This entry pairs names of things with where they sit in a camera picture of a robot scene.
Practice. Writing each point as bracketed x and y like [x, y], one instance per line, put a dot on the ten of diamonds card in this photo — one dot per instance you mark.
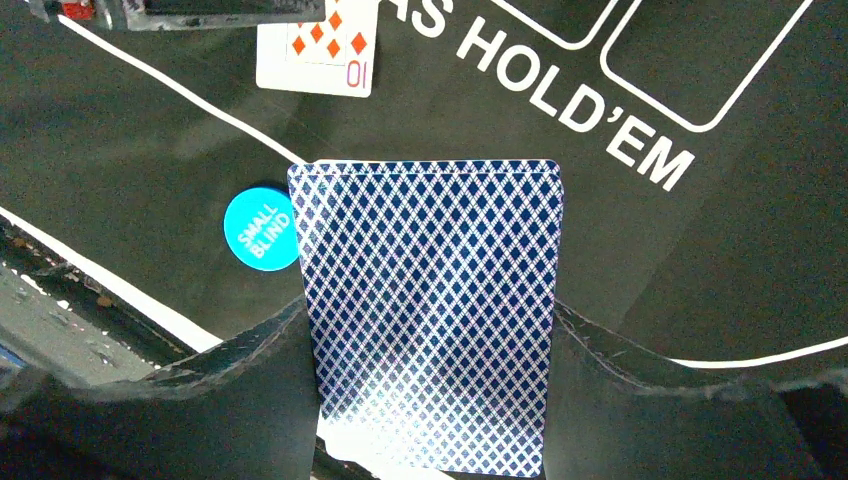
[331, 57]

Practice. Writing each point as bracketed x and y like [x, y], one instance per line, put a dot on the black poker felt mat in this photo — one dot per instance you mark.
[702, 145]

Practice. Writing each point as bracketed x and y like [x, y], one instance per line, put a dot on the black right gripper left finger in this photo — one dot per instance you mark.
[245, 409]

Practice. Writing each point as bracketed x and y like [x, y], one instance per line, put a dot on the blue card deck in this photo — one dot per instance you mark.
[430, 288]

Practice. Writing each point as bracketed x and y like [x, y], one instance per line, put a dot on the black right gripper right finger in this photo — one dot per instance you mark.
[617, 410]

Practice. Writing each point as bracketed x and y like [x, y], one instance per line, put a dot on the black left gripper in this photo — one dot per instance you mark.
[180, 15]

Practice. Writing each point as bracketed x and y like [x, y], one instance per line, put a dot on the blue round button chip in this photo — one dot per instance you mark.
[258, 227]

